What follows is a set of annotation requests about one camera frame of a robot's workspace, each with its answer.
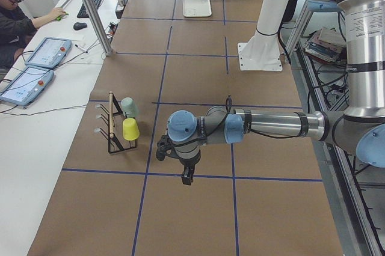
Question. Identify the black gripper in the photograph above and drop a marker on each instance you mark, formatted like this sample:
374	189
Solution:
187	166

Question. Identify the pale green cup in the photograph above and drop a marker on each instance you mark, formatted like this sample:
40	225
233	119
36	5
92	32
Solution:
129	108

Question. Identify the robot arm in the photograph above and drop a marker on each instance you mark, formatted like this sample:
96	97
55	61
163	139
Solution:
359	129

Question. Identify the yellow cup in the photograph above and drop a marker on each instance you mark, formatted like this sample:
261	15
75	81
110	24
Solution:
130	129

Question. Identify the cream bear tray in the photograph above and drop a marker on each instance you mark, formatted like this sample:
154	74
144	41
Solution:
196	8

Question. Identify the metal cup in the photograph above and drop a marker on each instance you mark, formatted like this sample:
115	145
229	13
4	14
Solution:
121	3

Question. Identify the lower blue teach pendant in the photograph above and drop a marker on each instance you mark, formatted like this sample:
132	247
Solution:
27	86

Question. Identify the blue teach pendant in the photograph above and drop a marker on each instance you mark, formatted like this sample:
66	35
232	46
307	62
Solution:
49	53
27	86

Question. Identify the upper blue teach pendant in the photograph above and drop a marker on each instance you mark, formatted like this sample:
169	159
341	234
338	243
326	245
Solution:
49	53

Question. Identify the black computer mouse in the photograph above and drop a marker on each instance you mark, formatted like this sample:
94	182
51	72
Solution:
79	26

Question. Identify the stack of books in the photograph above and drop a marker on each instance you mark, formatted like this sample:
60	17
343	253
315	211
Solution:
326	45

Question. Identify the person in black jacket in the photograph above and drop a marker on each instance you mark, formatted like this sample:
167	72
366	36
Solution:
17	29

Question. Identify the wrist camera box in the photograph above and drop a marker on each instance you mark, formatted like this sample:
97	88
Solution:
163	145

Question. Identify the black wire cup rack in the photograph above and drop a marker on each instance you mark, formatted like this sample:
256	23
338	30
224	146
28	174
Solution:
111	117

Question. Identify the white camera stand post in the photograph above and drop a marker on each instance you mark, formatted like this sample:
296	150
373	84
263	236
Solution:
262	51

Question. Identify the aluminium frame post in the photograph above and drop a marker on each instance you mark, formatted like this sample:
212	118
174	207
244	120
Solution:
97	26

